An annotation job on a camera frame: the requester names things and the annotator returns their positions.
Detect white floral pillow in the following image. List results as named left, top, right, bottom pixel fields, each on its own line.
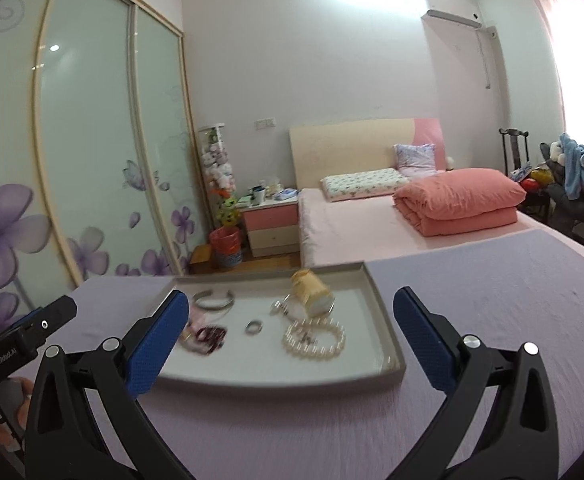
left=320, top=169, right=411, bottom=203

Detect grey cardboard tray box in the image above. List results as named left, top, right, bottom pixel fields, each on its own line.
left=149, top=261, right=407, bottom=397

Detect yellow wrist watch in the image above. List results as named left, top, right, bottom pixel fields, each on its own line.
left=290, top=268, right=336, bottom=319

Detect clear tube of plush toys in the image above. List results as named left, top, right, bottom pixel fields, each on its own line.
left=198, top=124, right=239, bottom=232

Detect dark red bead bracelet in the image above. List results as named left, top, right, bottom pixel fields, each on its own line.
left=192, top=325, right=229, bottom=353

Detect white pearl bracelet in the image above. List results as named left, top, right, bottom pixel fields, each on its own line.
left=281, top=319, right=347, bottom=361

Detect white air conditioner pipe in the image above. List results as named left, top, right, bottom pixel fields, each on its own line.
left=476, top=27, right=499, bottom=90

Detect floral sliding door wardrobe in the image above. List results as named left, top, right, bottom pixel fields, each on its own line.
left=0, top=0, right=208, bottom=346

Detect red and yellow toys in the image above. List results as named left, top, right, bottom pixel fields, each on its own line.
left=513, top=166, right=553, bottom=196

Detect person's left hand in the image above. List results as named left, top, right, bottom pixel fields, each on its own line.
left=0, top=376, right=36, bottom=448

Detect folded pink quilt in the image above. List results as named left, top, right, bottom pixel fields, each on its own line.
left=392, top=168, right=528, bottom=238

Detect pink bead bracelet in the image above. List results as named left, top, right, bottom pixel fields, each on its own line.
left=179, top=307, right=208, bottom=346

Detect white air conditioner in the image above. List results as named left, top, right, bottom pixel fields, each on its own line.
left=420, top=0, right=483, bottom=29

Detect purple patterned pillow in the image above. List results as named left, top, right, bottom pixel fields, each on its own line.
left=393, top=143, right=437, bottom=177

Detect pink curtain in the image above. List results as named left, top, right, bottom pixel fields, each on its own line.
left=518, top=0, right=580, bottom=136

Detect wide silver cuff bangle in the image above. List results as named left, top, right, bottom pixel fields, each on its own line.
left=191, top=288, right=236, bottom=312

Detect pink bed mattress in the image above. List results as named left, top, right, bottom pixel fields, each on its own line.
left=297, top=187, right=584, bottom=277

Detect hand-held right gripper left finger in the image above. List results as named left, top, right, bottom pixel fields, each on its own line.
left=24, top=289, right=196, bottom=480

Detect red waste bin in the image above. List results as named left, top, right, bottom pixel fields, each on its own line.
left=209, top=226, right=243, bottom=271

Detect grey stroller seat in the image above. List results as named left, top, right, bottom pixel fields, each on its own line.
left=537, top=142, right=584, bottom=248

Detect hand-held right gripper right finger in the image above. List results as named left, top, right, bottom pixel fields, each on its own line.
left=392, top=287, right=562, bottom=480

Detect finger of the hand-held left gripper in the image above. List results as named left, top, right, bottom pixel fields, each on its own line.
left=14, top=295, right=79, bottom=343

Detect dark wooden chair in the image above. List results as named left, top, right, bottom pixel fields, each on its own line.
left=498, top=128, right=531, bottom=177

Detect cream and pink headboard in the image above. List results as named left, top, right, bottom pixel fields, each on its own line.
left=288, top=118, right=446, bottom=190

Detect pink and cream nightstand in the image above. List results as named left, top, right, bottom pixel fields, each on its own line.
left=241, top=194, right=301, bottom=259

